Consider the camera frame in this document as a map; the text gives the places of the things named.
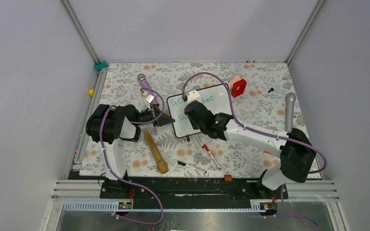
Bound purple cable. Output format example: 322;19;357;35
182;72;328;230
99;89;166;224

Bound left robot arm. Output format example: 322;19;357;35
85;104;175;198

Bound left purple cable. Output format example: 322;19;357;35
99;89;166;224

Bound silver grey microphone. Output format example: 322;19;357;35
285;92;296;132

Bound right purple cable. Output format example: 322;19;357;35
182;72;328;230

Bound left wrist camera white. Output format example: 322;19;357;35
144;94;155;110

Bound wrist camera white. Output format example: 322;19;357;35
144;94;155;110
182;90;202;104

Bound black capped marker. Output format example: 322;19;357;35
177;161;207;174

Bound brown small block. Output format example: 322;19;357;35
224;174;233;182

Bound floral patterned mat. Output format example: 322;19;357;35
79;62;323;179

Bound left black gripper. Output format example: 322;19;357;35
134;103;175;127

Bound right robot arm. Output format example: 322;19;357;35
184;101;316;198

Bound blue capped marker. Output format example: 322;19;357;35
195;135;204;148

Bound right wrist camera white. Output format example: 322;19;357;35
182;90;202;104

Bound red square block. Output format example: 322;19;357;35
231;79;247;98

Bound purple glitter microphone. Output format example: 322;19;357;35
137;74;159;105

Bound teal clamp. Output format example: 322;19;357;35
94;61;108;71

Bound red capped marker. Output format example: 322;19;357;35
203;144;221;170

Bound white whiteboard black frame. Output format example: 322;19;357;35
166;84;231;138

